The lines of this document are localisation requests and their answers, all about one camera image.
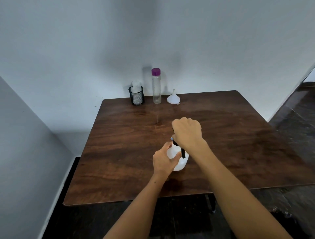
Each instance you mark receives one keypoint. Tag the person's left forearm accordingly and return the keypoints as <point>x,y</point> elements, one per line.
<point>137,211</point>

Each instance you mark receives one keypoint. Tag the black mesh holder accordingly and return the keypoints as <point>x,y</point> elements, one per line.
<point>136,100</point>

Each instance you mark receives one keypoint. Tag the purple bottle cap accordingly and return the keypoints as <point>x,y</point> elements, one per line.
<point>156,71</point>

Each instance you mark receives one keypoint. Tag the dark wooden table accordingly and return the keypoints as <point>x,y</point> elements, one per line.
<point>118,147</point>

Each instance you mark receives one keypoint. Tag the person's left hand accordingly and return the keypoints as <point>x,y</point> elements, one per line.
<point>162,162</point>

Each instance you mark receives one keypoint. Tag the white plastic funnel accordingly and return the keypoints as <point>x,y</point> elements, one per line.
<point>173,99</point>

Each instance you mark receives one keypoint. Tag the person's right forearm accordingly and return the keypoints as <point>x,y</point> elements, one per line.
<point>241,197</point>

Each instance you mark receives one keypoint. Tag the black spray trigger with tube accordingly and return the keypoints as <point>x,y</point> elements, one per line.
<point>183,154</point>

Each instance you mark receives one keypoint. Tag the clear water bottle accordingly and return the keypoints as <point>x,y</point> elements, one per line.
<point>156,91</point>

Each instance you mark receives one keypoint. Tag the person's right hand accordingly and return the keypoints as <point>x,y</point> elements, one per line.
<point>188,133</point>

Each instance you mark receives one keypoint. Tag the white spray bottle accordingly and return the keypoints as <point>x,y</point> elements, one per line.
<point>180,165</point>

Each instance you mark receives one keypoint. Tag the black metal table leg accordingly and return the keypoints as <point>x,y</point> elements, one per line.
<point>212,204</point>

